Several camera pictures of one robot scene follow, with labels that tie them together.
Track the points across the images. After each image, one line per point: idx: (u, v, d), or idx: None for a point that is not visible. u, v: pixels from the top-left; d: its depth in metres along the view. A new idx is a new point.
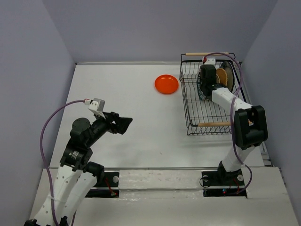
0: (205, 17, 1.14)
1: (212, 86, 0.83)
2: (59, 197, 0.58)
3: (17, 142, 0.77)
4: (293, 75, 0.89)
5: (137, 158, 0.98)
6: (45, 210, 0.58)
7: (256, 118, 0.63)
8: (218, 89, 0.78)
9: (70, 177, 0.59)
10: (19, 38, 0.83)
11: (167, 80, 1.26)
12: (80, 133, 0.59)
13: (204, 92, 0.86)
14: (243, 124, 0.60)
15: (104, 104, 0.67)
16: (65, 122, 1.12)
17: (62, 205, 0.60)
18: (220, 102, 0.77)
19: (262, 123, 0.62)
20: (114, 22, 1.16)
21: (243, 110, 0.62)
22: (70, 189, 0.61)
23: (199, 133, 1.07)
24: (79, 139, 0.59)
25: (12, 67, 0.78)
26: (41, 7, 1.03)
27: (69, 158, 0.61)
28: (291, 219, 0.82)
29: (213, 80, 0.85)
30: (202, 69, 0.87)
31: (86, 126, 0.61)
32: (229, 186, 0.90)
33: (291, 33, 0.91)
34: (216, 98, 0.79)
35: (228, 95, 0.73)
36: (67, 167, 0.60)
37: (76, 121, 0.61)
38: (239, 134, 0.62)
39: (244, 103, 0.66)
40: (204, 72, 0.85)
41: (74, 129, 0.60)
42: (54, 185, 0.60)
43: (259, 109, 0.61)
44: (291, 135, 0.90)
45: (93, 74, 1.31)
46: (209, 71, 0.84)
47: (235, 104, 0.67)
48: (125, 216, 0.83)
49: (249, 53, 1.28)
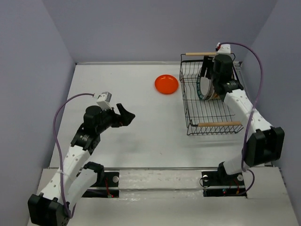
0: (205, 17, 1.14)
1: (226, 84, 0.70)
2: (69, 172, 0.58)
3: (17, 142, 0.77)
4: (294, 75, 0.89)
5: (138, 158, 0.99)
6: (53, 184, 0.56)
7: (272, 139, 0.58)
8: (235, 92, 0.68)
9: (81, 155, 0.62)
10: (19, 38, 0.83)
11: (167, 80, 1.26)
12: (92, 117, 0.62)
13: (216, 89, 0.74)
14: (259, 147, 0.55)
15: (110, 97, 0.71)
16: (65, 122, 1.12)
17: (68, 183, 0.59)
18: (233, 108, 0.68)
19: (278, 144, 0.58)
20: (114, 22, 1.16)
21: (261, 133, 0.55)
22: (77, 169, 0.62)
23: (199, 133, 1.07)
24: (91, 123, 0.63)
25: (12, 67, 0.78)
26: (41, 7, 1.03)
27: (80, 140, 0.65)
28: (291, 219, 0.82)
29: (228, 75, 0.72)
30: (216, 60, 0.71)
31: (98, 112, 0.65)
32: (229, 186, 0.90)
33: (292, 32, 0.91)
34: (229, 101, 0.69)
35: (246, 103, 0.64)
36: (78, 147, 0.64)
37: (89, 107, 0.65)
38: (251, 154, 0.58)
39: (263, 121, 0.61)
40: (219, 65, 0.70)
41: (87, 114, 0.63)
42: (63, 163, 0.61)
43: (279, 132, 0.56)
44: (291, 134, 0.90)
45: (93, 75, 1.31)
46: (226, 65, 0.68)
47: (253, 120, 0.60)
48: (126, 216, 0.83)
49: (249, 53, 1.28)
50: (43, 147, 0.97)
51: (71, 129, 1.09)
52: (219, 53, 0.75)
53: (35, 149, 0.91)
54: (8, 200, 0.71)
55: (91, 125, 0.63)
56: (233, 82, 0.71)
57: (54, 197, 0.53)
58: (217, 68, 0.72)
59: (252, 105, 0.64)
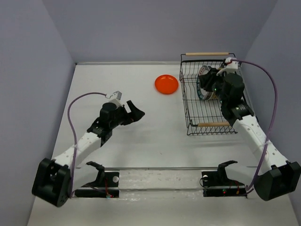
0: (205, 17, 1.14)
1: (235, 109, 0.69)
2: (83, 149, 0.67)
3: (17, 142, 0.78)
4: (294, 76, 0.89)
5: (138, 158, 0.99)
6: (66, 155, 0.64)
7: (287, 173, 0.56)
8: (246, 117, 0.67)
9: (94, 139, 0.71)
10: (19, 39, 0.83)
11: (167, 80, 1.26)
12: (108, 112, 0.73)
13: (224, 112, 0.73)
14: (274, 184, 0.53)
15: (121, 95, 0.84)
16: (65, 122, 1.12)
17: (78, 159, 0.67)
18: (243, 134, 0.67)
19: (294, 180, 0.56)
20: (114, 22, 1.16)
21: (277, 169, 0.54)
22: (88, 150, 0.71)
23: (199, 133, 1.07)
24: (106, 117, 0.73)
25: (13, 68, 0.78)
26: (41, 7, 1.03)
27: (94, 131, 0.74)
28: (292, 219, 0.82)
29: (237, 99, 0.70)
30: (226, 83, 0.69)
31: (113, 108, 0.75)
32: (229, 186, 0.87)
33: (292, 32, 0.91)
34: (239, 128, 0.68)
35: (259, 134, 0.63)
36: (93, 134, 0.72)
37: (106, 103, 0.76)
38: (265, 190, 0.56)
39: (278, 154, 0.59)
40: (229, 88, 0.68)
41: (103, 109, 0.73)
42: (78, 141, 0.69)
43: (295, 168, 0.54)
44: (291, 134, 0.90)
45: (93, 75, 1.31)
46: (237, 90, 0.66)
47: (267, 154, 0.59)
48: (126, 216, 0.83)
49: (250, 53, 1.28)
50: (43, 146, 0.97)
51: (71, 129, 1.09)
52: (230, 74, 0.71)
53: (35, 149, 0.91)
54: (8, 200, 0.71)
55: (106, 119, 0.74)
56: (242, 105, 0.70)
57: (65, 165, 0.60)
58: (227, 91, 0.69)
59: (265, 135, 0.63)
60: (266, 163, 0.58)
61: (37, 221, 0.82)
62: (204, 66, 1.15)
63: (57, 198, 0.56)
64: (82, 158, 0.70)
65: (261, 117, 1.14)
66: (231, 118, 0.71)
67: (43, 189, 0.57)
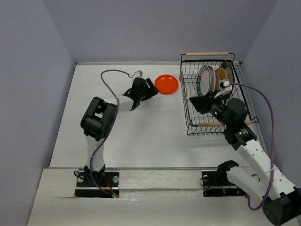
0: (205, 17, 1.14)
1: (238, 133, 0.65)
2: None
3: (17, 142, 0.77)
4: (294, 76, 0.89)
5: (138, 158, 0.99)
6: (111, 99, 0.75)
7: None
8: (249, 143, 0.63)
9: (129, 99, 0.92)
10: (19, 39, 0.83)
11: (167, 80, 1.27)
12: (139, 84, 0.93)
13: (226, 136, 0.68)
14: (285, 212, 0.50)
15: (142, 74, 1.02)
16: (65, 122, 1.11)
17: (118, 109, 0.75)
18: (247, 159, 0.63)
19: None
20: (114, 22, 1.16)
21: (286, 197, 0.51)
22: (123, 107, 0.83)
23: (199, 133, 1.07)
24: (137, 87, 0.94)
25: (12, 68, 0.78)
26: (41, 7, 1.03)
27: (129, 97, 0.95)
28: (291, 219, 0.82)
29: (239, 123, 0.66)
30: (228, 109, 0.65)
31: (143, 82, 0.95)
32: (230, 186, 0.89)
33: (292, 32, 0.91)
34: (242, 153, 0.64)
35: (265, 160, 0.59)
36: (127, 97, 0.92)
37: (138, 76, 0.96)
38: (275, 216, 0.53)
39: (286, 180, 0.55)
40: (232, 115, 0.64)
41: (135, 82, 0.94)
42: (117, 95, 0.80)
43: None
44: (292, 134, 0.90)
45: (93, 75, 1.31)
46: (241, 117, 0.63)
47: (274, 181, 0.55)
48: (126, 216, 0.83)
49: (250, 53, 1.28)
50: (43, 147, 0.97)
51: (71, 129, 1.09)
52: (232, 100, 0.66)
53: (35, 149, 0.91)
54: (7, 200, 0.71)
55: (137, 90, 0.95)
56: (244, 128, 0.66)
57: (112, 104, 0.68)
58: (230, 117, 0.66)
59: (269, 159, 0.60)
60: (274, 189, 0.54)
61: (37, 221, 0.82)
62: (204, 66, 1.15)
63: (102, 126, 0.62)
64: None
65: (261, 117, 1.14)
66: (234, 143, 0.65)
67: (91, 118, 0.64)
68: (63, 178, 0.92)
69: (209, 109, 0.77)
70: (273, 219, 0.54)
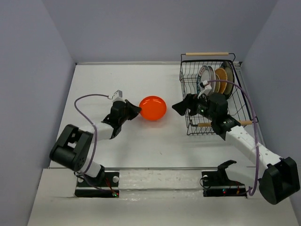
0: (205, 17, 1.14)
1: (223, 124, 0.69)
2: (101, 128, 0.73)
3: (17, 142, 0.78)
4: (294, 76, 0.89)
5: (138, 158, 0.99)
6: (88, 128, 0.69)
7: (285, 171, 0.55)
8: (233, 128, 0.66)
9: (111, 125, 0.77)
10: (19, 39, 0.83)
11: (152, 102, 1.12)
12: (118, 109, 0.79)
13: (214, 129, 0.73)
14: (276, 183, 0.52)
15: (122, 93, 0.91)
16: (65, 122, 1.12)
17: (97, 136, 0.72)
18: (235, 144, 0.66)
19: (294, 176, 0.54)
20: (114, 22, 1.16)
21: (273, 167, 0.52)
22: (103, 134, 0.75)
23: (199, 133, 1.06)
24: (116, 113, 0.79)
25: (12, 68, 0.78)
26: (41, 7, 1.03)
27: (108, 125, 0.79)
28: (291, 219, 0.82)
29: (224, 114, 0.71)
30: (211, 101, 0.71)
31: (122, 105, 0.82)
32: (229, 186, 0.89)
33: (291, 32, 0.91)
34: (230, 139, 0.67)
35: (249, 140, 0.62)
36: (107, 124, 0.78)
37: (115, 101, 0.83)
38: (271, 192, 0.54)
39: (271, 153, 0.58)
40: (215, 107, 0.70)
41: (114, 107, 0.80)
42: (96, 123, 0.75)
43: (290, 163, 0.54)
44: (291, 134, 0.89)
45: (93, 75, 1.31)
46: (222, 107, 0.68)
47: (260, 155, 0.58)
48: (126, 216, 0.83)
49: (249, 53, 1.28)
50: (43, 147, 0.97)
51: None
52: (214, 94, 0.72)
53: (35, 149, 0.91)
54: (7, 200, 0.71)
55: (117, 115, 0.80)
56: (230, 119, 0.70)
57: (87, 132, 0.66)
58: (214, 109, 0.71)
59: (254, 139, 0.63)
60: (262, 163, 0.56)
61: (37, 221, 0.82)
62: (204, 65, 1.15)
63: (74, 158, 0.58)
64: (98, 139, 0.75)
65: (261, 117, 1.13)
66: (222, 133, 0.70)
67: (63, 149, 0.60)
68: (63, 178, 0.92)
69: (195, 110, 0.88)
70: (271, 197, 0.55)
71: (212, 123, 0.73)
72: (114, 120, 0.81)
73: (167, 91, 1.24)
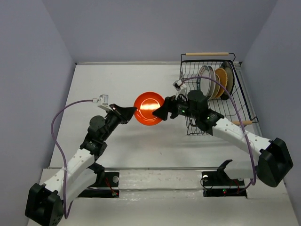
0: (205, 17, 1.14)
1: (207, 119, 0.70)
2: (73, 172, 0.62)
3: (17, 141, 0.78)
4: (293, 75, 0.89)
5: (138, 158, 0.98)
6: (56, 179, 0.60)
7: (276, 151, 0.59)
8: (218, 122, 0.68)
9: (87, 157, 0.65)
10: (19, 39, 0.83)
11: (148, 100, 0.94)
12: (96, 129, 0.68)
13: (200, 126, 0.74)
14: (273, 167, 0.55)
15: (107, 98, 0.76)
16: (65, 122, 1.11)
17: (70, 181, 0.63)
18: (223, 137, 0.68)
19: (286, 155, 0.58)
20: (114, 22, 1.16)
21: (266, 151, 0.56)
22: (79, 171, 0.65)
23: (199, 133, 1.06)
24: (95, 133, 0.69)
25: (12, 68, 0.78)
26: (41, 7, 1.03)
27: (87, 147, 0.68)
28: (291, 218, 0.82)
29: (206, 109, 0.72)
30: (191, 100, 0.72)
31: (101, 123, 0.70)
32: (230, 186, 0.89)
33: (291, 32, 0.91)
34: (217, 133, 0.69)
35: (235, 129, 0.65)
36: (85, 151, 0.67)
37: (93, 118, 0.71)
38: (270, 176, 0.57)
39: (260, 138, 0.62)
40: (195, 104, 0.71)
41: (91, 126, 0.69)
42: (69, 162, 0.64)
43: (279, 143, 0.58)
44: (291, 134, 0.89)
45: (93, 75, 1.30)
46: (202, 103, 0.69)
47: (251, 142, 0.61)
48: (125, 216, 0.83)
49: (249, 53, 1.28)
50: (43, 146, 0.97)
51: (71, 129, 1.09)
52: (191, 91, 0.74)
53: (35, 149, 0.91)
54: (7, 199, 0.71)
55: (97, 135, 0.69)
56: (212, 113, 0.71)
57: (54, 190, 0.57)
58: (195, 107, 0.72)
59: (240, 127, 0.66)
60: (255, 149, 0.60)
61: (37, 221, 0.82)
62: (204, 65, 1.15)
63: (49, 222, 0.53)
64: (74, 178, 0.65)
65: (261, 117, 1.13)
66: (209, 128, 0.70)
67: (35, 212, 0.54)
68: None
69: (176, 111, 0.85)
70: (271, 181, 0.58)
71: (197, 120, 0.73)
72: (94, 140, 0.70)
73: (167, 91, 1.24)
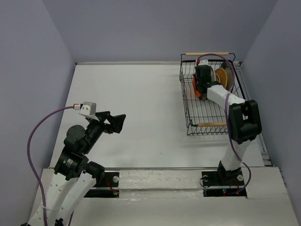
0: (205, 17, 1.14)
1: (207, 84, 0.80)
2: (51, 207, 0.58)
3: (18, 142, 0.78)
4: (293, 75, 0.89)
5: (138, 158, 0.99)
6: (38, 216, 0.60)
7: (249, 111, 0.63)
8: (214, 86, 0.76)
9: (63, 185, 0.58)
10: (19, 40, 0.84)
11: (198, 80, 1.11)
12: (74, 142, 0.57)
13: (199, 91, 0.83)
14: (238, 118, 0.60)
15: (95, 106, 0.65)
16: (65, 123, 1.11)
17: (55, 213, 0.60)
18: (215, 100, 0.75)
19: (256, 116, 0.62)
20: (114, 22, 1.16)
21: (237, 104, 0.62)
22: (62, 198, 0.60)
23: (199, 133, 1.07)
24: (73, 148, 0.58)
25: (12, 68, 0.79)
26: (41, 7, 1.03)
27: (63, 166, 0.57)
28: (291, 218, 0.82)
29: (208, 79, 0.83)
30: (195, 69, 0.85)
31: (81, 134, 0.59)
32: (229, 186, 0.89)
33: (290, 32, 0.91)
34: (210, 94, 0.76)
35: (223, 92, 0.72)
36: (61, 175, 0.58)
37: (71, 128, 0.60)
38: (234, 128, 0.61)
39: (239, 98, 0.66)
40: (199, 72, 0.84)
41: (68, 138, 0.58)
42: (48, 192, 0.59)
43: (252, 103, 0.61)
44: (291, 134, 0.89)
45: (93, 75, 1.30)
46: (203, 70, 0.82)
47: (229, 100, 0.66)
48: (125, 216, 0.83)
49: (249, 53, 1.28)
50: (43, 147, 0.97)
51: None
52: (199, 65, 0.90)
53: (35, 149, 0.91)
54: (7, 200, 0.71)
55: (74, 149, 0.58)
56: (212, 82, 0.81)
57: None
58: (197, 75, 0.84)
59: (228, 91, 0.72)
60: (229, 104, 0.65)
61: None
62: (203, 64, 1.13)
63: None
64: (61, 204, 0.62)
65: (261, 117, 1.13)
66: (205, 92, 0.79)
67: None
68: None
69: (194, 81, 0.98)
70: (235, 135, 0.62)
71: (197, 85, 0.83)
72: (73, 155, 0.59)
73: (167, 91, 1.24)
